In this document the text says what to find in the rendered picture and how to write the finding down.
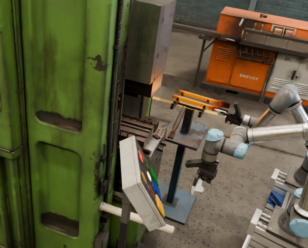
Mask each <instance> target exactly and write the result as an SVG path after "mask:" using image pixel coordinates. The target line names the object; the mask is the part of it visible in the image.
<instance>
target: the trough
mask: <svg viewBox="0 0 308 248"><path fill-rule="evenodd" d="M121 123H123V124H127V125H131V126H134V127H138V128H142V129H145V130H149V131H150V132H151V130H152V129H151V128H148V127H144V126H141V125H138V124H134V123H130V122H126V121H123V120H121Z"/></svg>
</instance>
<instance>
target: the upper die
mask: <svg viewBox="0 0 308 248"><path fill-rule="evenodd" d="M162 76H163V72H162V73H161V74H160V75H159V76H158V77H157V78H156V79H155V80H154V81H153V82H152V83H151V84H150V85H148V84H144V83H140V82H136V81H132V80H128V79H125V87H124V91H125V92H129V93H134V94H138V95H142V96H145V97H149V98H151V97H152V96H153V94H154V93H155V92H156V91H157V90H158V88H159V87H160V86H161V82H162Z"/></svg>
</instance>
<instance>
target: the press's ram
mask: <svg viewBox="0 0 308 248"><path fill-rule="evenodd" d="M175 6H176V0H133V7H132V17H131V27H130V37H129V47H128V57H127V67H126V77H125V79H128V80H132V81H136V82H140V83H144V84H148V85H150V84H151V83H152V82H153V81H154V80H155V79H156V78H157V77H158V76H159V75H160V74H161V73H162V72H163V71H164V70H165V69H166V63H167V56H168V50H169V44H170V38H171V30H172V24H173V18H174V12H175Z"/></svg>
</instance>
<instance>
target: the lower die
mask: <svg viewBox="0 0 308 248"><path fill-rule="evenodd" d="M121 120H123V121H126V122H130V123H134V124H138V125H141V126H144V127H148V128H151V129H152V130H151V132H150V131H149V130H145V129H142V128H138V127H134V126H131V125H127V124H123V123H121V126H120V130H121V129H123V133H122V132H121V139H120V140H121V141H122V140H124V139H126V138H127V133H128V131H130V134H128V138H129V137H132V136H134V135H135V133H137V136H135V137H136V139H137V141H138V143H139V145H140V147H142V148H145V147H146V145H147V144H148V142H149V141H150V139H151V138H152V136H153V131H154V125H150V124H146V123H142V122H139V121H135V120H132V119H131V120H130V119H128V118H124V117H121Z"/></svg>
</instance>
